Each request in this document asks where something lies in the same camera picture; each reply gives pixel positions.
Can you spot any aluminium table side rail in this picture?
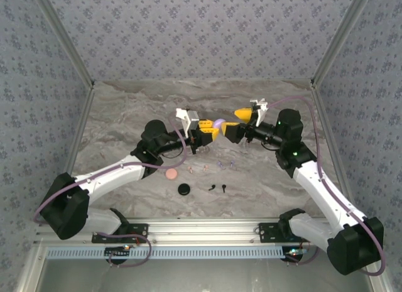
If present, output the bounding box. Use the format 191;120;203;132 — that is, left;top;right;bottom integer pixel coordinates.
65;84;95;178
312;84;361;219

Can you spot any aluminium frame post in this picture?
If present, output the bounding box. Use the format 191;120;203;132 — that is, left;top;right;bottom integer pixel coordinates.
30;0;95;89
310;0;376;89

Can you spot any small black electronics board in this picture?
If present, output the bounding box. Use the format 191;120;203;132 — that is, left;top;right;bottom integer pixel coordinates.
284;247;307;261
105;245;132;258

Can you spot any light blue slotted cable duct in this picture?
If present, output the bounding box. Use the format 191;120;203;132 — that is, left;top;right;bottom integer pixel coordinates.
46;245;304;261

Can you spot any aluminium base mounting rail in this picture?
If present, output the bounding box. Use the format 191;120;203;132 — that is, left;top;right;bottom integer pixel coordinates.
36;218;376;246

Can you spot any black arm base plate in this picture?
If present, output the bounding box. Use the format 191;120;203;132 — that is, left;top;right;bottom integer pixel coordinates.
258;222;316;244
91;222;149;244

